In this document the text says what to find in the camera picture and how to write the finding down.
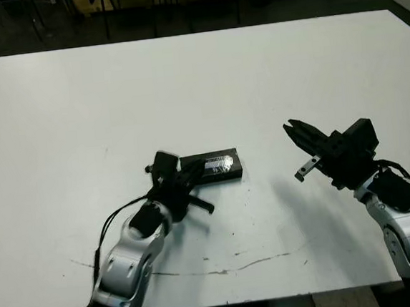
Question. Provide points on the black box lid silver label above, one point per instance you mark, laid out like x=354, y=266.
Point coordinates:
x=223, y=152

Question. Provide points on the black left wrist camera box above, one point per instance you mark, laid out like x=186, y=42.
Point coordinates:
x=166, y=164

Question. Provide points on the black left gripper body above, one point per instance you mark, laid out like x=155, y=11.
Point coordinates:
x=175, y=199

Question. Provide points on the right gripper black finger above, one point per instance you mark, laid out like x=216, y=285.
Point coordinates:
x=306, y=146
x=311, y=133

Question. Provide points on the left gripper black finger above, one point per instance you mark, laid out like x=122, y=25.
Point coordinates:
x=190, y=171
x=195, y=177

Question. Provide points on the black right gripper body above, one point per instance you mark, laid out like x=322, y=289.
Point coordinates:
x=342, y=168

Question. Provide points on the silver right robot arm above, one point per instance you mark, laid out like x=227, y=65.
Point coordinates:
x=409, y=229

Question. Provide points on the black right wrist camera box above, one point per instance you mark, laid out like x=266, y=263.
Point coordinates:
x=363, y=136

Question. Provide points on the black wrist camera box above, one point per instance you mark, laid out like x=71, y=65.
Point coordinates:
x=166, y=164
x=363, y=136

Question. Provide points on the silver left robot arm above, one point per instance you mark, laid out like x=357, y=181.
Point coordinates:
x=128, y=257

